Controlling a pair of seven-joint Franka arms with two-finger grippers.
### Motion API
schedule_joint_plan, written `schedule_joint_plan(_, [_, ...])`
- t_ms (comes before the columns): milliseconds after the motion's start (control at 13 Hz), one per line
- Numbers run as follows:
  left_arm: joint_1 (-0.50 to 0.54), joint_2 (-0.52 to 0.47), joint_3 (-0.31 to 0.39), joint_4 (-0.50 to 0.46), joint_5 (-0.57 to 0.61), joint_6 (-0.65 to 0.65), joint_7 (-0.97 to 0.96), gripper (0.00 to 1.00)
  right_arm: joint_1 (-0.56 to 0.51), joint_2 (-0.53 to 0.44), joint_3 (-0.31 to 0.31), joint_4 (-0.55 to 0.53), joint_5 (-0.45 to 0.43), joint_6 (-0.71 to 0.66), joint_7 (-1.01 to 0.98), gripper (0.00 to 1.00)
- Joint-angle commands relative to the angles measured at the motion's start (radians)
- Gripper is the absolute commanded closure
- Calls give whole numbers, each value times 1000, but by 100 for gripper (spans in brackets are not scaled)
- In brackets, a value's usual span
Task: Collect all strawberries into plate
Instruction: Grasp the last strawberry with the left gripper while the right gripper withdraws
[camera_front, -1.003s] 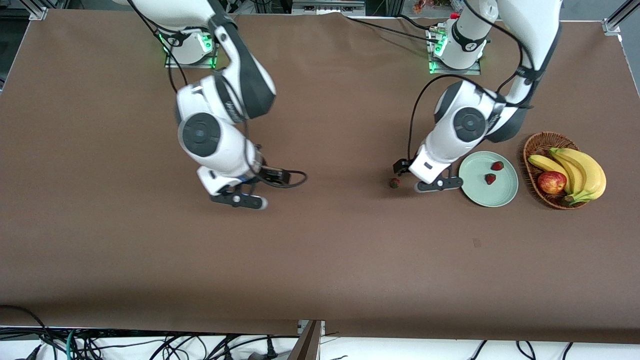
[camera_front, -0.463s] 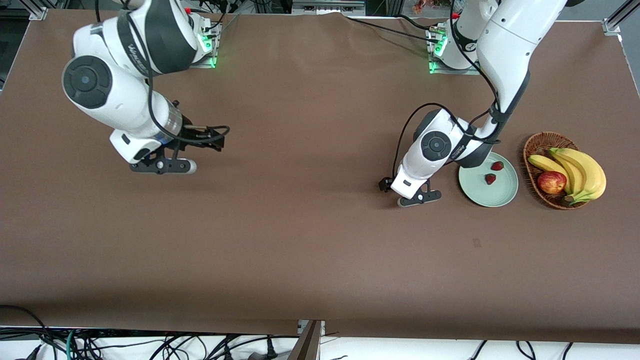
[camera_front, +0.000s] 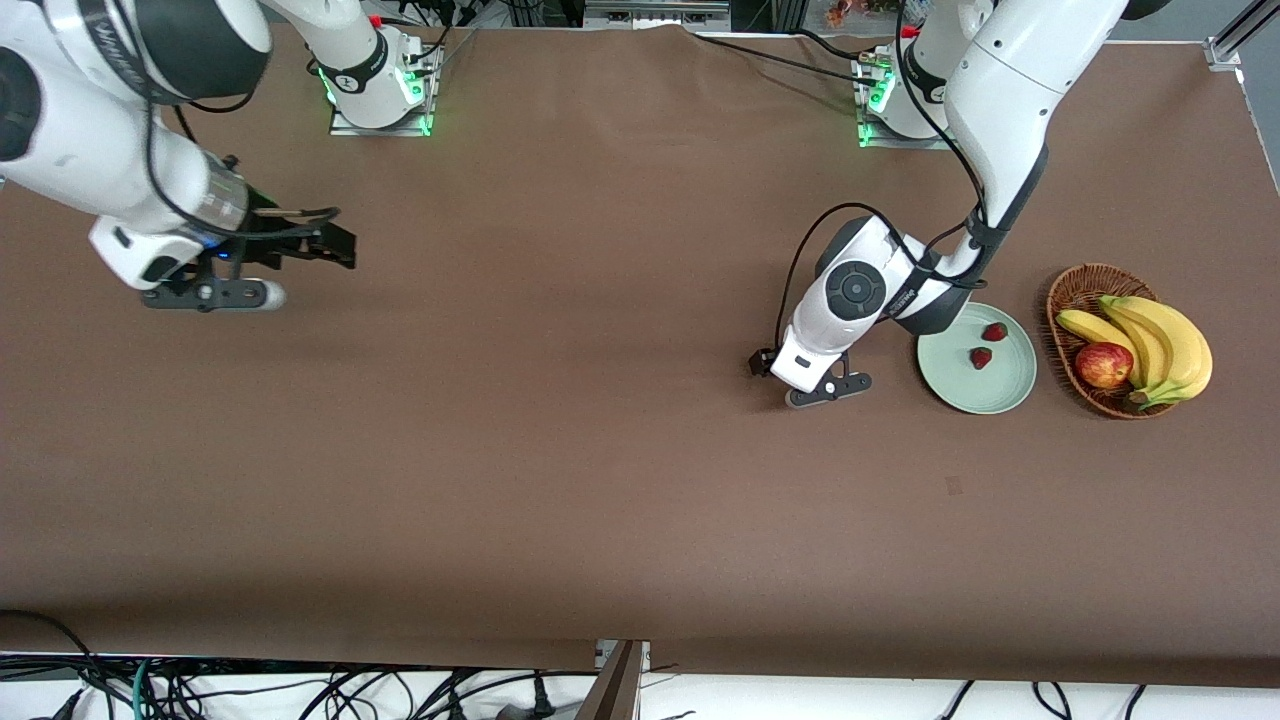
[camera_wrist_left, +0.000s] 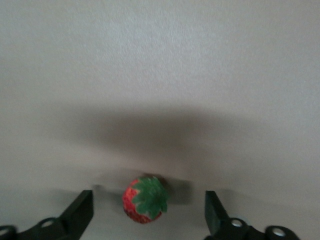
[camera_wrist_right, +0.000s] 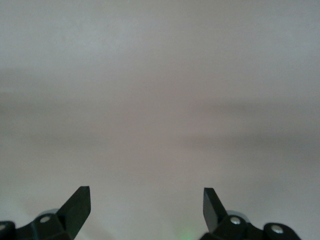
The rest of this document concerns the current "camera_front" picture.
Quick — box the pale green plate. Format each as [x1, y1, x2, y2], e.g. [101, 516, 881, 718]
[917, 302, 1038, 415]

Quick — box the brown table cover sheet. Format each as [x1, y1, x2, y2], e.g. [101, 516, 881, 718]
[0, 18, 1280, 689]

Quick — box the brown wicker basket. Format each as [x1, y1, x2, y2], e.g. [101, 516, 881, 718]
[1046, 263, 1186, 420]

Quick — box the red apple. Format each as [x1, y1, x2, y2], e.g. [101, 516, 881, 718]
[1075, 342, 1135, 390]

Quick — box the yellow banana bunch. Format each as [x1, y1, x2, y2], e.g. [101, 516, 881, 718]
[1057, 295, 1214, 411]

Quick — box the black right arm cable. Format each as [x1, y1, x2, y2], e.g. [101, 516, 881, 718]
[140, 90, 342, 243]

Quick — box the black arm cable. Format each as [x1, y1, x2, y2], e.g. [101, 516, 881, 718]
[774, 0, 993, 347]
[140, 90, 342, 243]

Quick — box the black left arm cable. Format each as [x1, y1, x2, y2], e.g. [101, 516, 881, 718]
[774, 0, 993, 347]

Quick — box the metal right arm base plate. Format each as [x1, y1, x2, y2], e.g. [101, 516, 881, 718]
[330, 45, 433, 138]

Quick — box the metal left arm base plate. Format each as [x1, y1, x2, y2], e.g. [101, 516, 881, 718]
[857, 55, 963, 151]

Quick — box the black cable on table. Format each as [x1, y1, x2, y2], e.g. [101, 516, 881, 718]
[795, 28, 877, 61]
[695, 34, 869, 81]

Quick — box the aluminium table post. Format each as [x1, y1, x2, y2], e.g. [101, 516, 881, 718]
[575, 640, 651, 720]

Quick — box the aluminium frame rail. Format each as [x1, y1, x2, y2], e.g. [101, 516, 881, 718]
[583, 0, 733, 31]

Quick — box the thick black floor cable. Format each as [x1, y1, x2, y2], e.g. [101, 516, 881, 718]
[0, 610, 101, 706]

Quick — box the aluminium frame profile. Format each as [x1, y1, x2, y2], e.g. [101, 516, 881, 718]
[1205, 0, 1280, 71]

